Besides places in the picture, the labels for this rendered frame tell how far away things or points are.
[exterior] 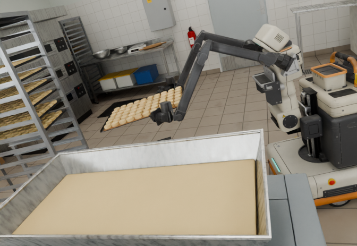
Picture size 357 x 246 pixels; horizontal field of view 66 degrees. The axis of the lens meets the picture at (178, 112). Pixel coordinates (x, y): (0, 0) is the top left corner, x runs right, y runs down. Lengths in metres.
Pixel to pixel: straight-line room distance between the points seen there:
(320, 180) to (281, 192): 1.50
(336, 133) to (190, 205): 1.60
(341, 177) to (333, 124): 0.40
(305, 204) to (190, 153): 0.26
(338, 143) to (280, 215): 1.50
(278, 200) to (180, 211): 0.23
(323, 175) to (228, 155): 1.58
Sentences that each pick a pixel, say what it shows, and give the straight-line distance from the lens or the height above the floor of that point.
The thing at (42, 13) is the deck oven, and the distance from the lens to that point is 4.99.
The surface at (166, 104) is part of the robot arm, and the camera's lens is 1.65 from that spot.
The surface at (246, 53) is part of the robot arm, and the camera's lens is 1.69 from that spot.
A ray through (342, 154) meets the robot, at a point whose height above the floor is 0.42.
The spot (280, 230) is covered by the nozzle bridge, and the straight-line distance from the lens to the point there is 0.60.
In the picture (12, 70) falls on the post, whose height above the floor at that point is 1.49.
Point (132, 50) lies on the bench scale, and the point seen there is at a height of 0.93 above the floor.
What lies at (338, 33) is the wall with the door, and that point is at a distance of 5.85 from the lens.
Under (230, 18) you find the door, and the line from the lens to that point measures 5.69.
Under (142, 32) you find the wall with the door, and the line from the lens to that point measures 6.15.
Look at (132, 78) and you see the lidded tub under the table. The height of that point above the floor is 0.38.
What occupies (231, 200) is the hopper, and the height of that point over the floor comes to 1.27.
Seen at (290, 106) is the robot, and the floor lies 0.77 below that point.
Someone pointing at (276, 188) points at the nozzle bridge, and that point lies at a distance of 0.69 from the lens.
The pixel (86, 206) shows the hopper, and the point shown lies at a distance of 0.67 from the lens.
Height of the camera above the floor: 1.62
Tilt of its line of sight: 22 degrees down
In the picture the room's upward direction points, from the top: 16 degrees counter-clockwise
